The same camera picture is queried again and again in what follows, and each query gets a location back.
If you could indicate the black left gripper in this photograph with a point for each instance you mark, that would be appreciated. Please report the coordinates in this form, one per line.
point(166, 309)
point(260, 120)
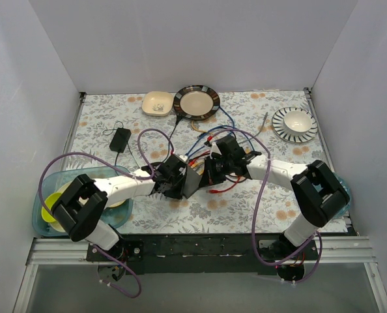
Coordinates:
point(183, 184)

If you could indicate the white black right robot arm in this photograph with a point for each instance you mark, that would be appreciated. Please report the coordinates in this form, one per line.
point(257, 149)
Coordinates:
point(318, 192)

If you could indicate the dark rimmed beige plate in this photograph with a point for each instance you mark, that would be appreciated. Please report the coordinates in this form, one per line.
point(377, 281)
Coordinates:
point(196, 102)

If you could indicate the cream plate in tray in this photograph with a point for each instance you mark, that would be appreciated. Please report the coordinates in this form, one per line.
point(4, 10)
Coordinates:
point(55, 225)

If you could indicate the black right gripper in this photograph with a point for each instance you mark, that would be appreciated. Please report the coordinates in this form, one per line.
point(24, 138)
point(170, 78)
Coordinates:
point(211, 174)

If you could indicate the aluminium frame rail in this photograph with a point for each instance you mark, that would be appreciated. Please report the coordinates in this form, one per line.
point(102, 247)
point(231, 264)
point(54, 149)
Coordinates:
point(327, 250)

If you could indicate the cream square panda dish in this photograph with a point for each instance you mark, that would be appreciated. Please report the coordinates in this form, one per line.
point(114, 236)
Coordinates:
point(157, 103)

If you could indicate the black power adapter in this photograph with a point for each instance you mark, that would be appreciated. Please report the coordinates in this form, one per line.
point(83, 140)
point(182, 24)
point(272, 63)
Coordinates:
point(120, 140)

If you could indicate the small white bowl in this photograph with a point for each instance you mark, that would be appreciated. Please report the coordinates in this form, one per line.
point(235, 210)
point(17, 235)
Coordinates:
point(297, 122)

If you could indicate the teal transparent plastic tray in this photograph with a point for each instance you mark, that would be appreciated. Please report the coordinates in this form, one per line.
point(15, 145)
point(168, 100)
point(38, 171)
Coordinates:
point(116, 216)

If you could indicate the floral patterned tablecloth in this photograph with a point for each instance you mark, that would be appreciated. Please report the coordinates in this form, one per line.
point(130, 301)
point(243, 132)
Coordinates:
point(231, 207)

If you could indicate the blue striped white plate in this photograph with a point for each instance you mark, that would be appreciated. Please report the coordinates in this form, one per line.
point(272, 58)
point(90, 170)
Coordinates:
point(286, 135)

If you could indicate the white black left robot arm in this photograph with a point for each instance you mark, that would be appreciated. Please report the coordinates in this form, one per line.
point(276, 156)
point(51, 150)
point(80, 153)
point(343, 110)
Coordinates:
point(80, 207)

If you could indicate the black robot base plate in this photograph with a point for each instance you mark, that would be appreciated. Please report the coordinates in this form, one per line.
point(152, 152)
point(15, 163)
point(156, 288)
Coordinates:
point(266, 247)

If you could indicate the lime green bowl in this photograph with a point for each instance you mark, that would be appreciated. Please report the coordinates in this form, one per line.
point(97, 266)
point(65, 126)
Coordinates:
point(46, 210)

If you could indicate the dark grey network switch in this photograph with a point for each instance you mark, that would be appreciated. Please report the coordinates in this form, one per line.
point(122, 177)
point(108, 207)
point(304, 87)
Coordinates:
point(191, 184)

